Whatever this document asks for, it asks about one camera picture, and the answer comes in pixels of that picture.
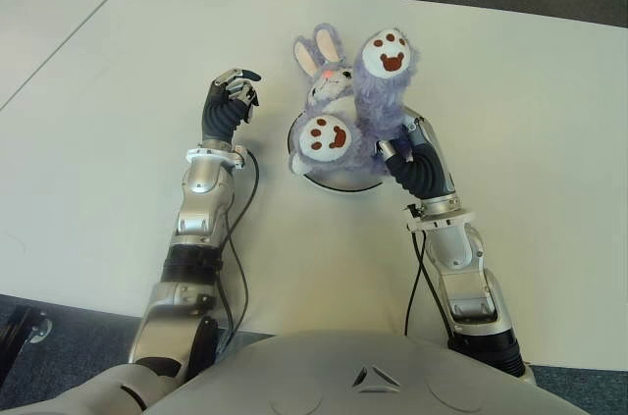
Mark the right robot hand black silver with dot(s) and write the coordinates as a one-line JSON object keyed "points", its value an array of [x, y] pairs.
{"points": [[427, 170]]}

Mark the left robot hand black silver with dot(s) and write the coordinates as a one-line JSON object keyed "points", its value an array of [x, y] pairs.
{"points": [[221, 116]]}

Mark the purple plush bunny doll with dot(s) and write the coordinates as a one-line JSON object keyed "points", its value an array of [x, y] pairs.
{"points": [[378, 101]]}

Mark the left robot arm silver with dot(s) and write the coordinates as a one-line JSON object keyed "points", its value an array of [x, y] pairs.
{"points": [[206, 199]]}

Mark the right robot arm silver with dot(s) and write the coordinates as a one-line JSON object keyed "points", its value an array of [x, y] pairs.
{"points": [[466, 277]]}

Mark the white plate black rim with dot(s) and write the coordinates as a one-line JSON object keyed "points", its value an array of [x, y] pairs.
{"points": [[343, 184]]}

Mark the grey robot torso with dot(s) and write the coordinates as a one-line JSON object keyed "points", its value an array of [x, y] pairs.
{"points": [[368, 385]]}

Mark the black table leg with caster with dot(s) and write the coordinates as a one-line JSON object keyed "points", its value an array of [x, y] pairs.
{"points": [[19, 326]]}

